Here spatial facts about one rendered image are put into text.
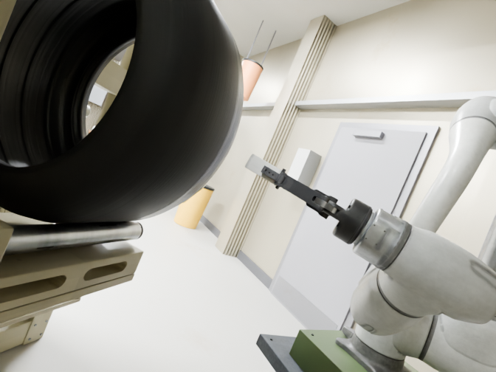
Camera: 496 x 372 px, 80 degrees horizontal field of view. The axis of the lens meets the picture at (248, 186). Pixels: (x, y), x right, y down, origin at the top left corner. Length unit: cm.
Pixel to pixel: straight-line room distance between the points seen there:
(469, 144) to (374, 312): 44
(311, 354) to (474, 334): 43
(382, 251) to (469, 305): 13
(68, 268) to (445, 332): 92
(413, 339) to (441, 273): 54
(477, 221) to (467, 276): 182
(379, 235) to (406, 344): 58
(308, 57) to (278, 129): 108
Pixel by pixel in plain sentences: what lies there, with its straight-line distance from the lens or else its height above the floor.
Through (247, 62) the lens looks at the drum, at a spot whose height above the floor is 288.
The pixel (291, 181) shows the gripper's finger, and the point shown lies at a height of 115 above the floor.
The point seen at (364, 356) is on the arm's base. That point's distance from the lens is 107.
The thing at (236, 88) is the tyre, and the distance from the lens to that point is 64.
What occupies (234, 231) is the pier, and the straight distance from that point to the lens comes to 425.
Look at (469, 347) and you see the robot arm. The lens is 103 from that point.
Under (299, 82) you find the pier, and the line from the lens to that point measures 446.
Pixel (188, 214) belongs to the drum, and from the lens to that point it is 488.
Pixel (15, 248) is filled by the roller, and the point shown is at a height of 90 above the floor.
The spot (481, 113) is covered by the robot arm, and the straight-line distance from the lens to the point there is 95.
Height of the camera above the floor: 113
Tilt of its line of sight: 1 degrees down
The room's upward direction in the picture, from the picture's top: 23 degrees clockwise
